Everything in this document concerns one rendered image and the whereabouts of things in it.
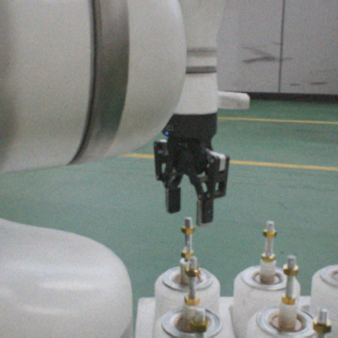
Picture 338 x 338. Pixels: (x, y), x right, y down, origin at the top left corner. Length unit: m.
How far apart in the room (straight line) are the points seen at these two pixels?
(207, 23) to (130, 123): 0.46
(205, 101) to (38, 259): 0.47
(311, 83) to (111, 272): 5.50
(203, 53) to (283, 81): 5.07
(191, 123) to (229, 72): 5.13
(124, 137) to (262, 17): 5.54
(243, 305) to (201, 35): 0.38
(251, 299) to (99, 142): 0.57
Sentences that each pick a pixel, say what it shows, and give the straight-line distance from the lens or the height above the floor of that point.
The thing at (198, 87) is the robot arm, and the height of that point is 0.53.
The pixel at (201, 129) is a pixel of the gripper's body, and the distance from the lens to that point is 0.62.
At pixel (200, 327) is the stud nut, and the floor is 0.33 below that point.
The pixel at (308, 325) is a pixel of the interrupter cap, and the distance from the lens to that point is 0.63.
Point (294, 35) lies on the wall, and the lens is 5.65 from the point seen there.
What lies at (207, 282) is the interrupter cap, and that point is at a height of 0.25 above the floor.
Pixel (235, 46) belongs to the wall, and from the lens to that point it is 5.72.
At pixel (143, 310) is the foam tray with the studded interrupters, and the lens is 0.79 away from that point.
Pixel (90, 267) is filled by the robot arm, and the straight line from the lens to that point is 0.18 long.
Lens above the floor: 0.58
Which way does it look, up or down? 14 degrees down
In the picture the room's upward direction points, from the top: straight up
